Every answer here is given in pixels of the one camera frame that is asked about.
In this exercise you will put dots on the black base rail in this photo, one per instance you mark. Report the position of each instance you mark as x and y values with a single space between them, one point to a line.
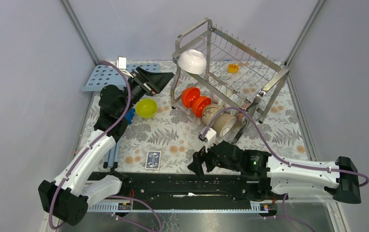
191 191

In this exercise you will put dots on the blue playing card deck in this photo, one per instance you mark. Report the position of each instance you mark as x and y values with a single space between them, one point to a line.
153 160

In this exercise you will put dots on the orange bowl rear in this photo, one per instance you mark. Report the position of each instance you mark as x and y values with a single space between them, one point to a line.
189 95

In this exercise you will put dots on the stainless steel dish rack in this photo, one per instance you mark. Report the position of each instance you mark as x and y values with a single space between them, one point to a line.
258 81

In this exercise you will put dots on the white dishes in rack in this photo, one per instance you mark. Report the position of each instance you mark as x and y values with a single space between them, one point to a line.
229 93

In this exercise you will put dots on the light blue folded tripod stand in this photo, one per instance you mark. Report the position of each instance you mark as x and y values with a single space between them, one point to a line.
111 157

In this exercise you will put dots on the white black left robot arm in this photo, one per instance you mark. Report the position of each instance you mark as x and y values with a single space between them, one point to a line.
67 197

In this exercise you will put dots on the yellow-green plastic bowl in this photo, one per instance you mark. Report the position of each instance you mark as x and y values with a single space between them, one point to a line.
146 108

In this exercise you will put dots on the small yellow cup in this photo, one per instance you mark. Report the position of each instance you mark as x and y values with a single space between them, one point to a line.
232 68

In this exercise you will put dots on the orange bowl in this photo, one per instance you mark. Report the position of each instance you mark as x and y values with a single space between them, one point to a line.
199 104
189 95

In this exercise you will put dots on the orange bowl front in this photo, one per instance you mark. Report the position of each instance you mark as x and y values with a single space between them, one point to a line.
199 104

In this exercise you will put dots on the light blue perforated tray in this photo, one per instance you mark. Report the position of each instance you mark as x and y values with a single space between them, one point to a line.
104 75

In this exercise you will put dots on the patterned beige ceramic bowl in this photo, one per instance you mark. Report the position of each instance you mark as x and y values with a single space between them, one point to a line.
209 112

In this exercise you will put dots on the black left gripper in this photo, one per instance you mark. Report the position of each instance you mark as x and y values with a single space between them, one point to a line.
157 80

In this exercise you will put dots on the white plastic bowl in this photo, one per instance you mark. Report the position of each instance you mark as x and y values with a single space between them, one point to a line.
192 61

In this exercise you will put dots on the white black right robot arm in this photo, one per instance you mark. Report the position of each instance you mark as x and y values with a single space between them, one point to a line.
279 176

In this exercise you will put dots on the light blue cable duct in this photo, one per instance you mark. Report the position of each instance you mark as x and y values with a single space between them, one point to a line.
127 207

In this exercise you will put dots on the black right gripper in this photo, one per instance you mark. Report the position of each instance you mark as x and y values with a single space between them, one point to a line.
198 157

